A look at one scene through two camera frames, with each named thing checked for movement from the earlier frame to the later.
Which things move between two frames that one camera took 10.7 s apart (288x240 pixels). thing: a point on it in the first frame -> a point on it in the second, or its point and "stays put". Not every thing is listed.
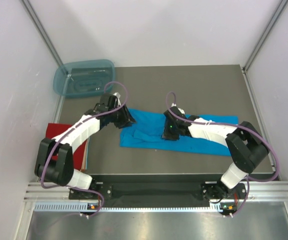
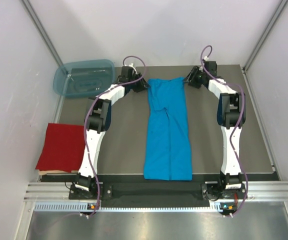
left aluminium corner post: x=41 y=31 stays put
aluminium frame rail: x=35 y=191 stays put
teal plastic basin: x=84 y=78 stays put
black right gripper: x=166 y=135 -> x=190 y=78
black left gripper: x=127 y=119 -> x=142 y=85
